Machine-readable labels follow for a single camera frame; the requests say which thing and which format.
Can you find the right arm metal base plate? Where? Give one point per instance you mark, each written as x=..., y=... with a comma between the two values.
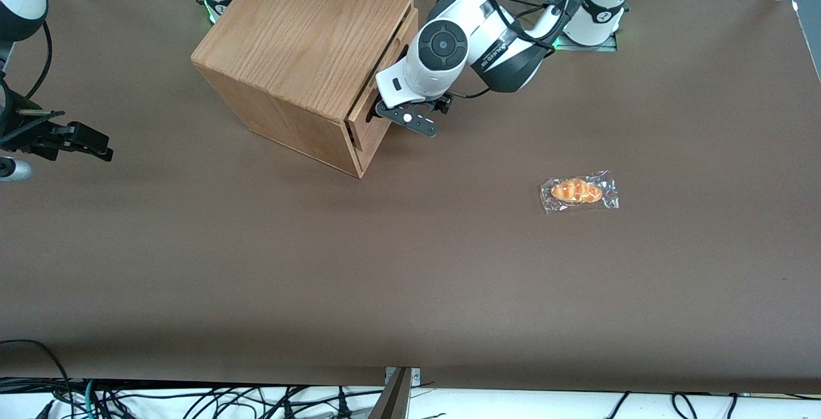
x=210, y=15

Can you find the wooden drawer cabinet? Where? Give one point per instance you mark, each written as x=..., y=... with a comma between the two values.
x=301, y=34

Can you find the bread roll in clear wrapper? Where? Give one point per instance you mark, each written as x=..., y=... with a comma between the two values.
x=577, y=191

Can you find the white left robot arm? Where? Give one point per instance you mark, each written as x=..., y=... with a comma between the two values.
x=442, y=43

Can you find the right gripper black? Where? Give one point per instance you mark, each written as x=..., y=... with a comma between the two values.
x=27, y=136

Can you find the dark tapered bar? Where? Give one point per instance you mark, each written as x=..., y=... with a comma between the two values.
x=392, y=403

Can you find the brown table cover sheet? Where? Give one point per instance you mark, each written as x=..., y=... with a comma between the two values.
x=410, y=278

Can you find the metal table edge bracket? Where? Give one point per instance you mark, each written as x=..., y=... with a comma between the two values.
x=417, y=375

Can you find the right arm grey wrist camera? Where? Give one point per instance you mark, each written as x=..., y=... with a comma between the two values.
x=16, y=170

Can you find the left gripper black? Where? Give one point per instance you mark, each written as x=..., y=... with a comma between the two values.
x=441, y=105

